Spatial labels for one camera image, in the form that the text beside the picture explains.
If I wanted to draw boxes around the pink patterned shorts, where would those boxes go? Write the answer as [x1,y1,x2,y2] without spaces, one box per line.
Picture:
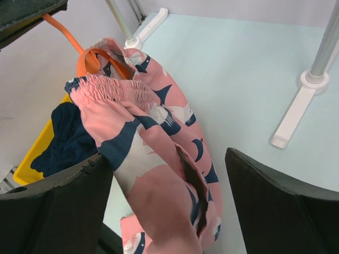
[65,38,222,253]

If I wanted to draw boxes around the orange hanger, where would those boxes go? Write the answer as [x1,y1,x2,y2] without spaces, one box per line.
[42,14,131,79]

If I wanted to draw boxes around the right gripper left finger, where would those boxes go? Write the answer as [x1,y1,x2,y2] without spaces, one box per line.
[1,155,113,253]

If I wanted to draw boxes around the yellow plastic bin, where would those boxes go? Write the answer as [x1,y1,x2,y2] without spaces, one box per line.
[13,94,75,186]

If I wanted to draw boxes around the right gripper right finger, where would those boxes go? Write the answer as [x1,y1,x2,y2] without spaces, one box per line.
[225,148,338,253]

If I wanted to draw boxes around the metal clothes rack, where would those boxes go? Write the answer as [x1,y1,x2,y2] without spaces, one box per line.
[106,1,338,149]

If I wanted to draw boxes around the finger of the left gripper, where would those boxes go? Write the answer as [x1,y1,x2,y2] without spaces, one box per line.
[1,0,68,49]

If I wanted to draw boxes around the navy blue shorts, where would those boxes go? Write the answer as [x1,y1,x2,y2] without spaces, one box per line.
[31,102,97,177]

